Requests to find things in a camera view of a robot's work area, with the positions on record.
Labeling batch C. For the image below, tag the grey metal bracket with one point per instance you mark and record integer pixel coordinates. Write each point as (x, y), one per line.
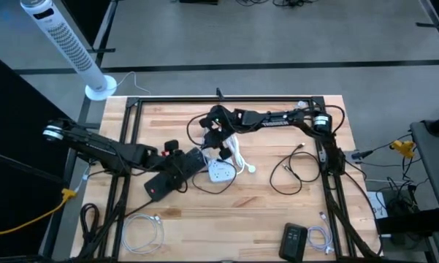
(321, 155)

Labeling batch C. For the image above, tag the white tower fan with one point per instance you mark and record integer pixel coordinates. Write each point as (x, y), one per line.
(76, 55)

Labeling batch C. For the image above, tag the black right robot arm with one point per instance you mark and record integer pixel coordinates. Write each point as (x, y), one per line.
(277, 118)

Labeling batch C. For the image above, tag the flat black floor object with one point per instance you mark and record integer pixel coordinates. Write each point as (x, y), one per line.
(199, 1)

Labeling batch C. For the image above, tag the long black power strip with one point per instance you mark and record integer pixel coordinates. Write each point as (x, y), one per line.
(157, 190)

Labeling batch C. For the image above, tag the black partition stand foot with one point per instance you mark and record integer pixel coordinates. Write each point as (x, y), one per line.
(432, 25)

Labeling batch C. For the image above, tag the small black frame clamp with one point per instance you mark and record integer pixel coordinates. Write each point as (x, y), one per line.
(219, 94)

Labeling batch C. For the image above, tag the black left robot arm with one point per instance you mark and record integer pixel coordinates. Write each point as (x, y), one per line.
(106, 146)

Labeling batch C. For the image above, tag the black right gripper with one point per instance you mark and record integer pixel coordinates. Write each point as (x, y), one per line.
(221, 124)

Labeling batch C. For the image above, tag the black side table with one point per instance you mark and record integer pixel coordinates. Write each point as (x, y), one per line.
(434, 164)

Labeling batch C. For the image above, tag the black charging block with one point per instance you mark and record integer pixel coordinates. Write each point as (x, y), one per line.
(294, 243)

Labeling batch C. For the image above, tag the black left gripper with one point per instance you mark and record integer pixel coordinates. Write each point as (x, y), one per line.
(175, 162)

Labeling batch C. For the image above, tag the black partition panel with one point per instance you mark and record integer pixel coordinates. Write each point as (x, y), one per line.
(84, 18)
(14, 128)

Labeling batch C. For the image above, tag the white paper sheet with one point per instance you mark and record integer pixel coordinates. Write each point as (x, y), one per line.
(378, 210)

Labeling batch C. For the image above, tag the black equipment box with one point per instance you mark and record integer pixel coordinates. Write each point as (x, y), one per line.
(405, 221)

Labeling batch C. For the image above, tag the yellow clamp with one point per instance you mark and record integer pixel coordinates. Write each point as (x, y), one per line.
(401, 147)

